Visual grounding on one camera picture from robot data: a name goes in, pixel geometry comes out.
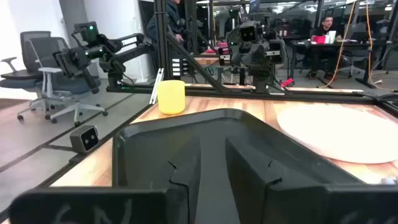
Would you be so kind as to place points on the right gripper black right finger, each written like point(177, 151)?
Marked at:
point(248, 174)

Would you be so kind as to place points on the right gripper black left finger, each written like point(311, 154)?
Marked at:
point(183, 174)

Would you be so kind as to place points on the black plastic serving tray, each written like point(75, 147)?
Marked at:
point(186, 124)

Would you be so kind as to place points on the white round plate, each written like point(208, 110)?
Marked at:
point(342, 133)

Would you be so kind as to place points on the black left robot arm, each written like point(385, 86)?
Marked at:
point(261, 77)

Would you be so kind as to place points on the red clip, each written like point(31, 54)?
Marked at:
point(287, 83)

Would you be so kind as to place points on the pink box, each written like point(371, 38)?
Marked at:
point(318, 40)

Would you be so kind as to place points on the black office desk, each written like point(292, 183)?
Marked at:
point(329, 46)

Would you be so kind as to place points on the seated person at desk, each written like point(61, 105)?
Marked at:
point(326, 23)

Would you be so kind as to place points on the white paper cup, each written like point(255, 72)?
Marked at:
point(332, 36)

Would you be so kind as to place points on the black box with white labels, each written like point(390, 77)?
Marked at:
point(176, 67)

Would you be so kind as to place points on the standing person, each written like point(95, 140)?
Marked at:
point(174, 18)

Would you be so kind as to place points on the white plastic strip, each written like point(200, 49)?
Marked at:
point(157, 85)

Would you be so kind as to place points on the white-framed mesh office chair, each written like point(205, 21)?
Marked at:
point(71, 85)

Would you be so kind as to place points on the dark grey office chair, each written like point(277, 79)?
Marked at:
point(26, 43)

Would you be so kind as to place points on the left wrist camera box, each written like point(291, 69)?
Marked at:
point(248, 32)

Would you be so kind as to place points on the black aluminium rig frame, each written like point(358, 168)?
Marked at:
point(161, 37)

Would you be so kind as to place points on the small grey stereo camera box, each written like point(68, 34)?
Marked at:
point(84, 139)

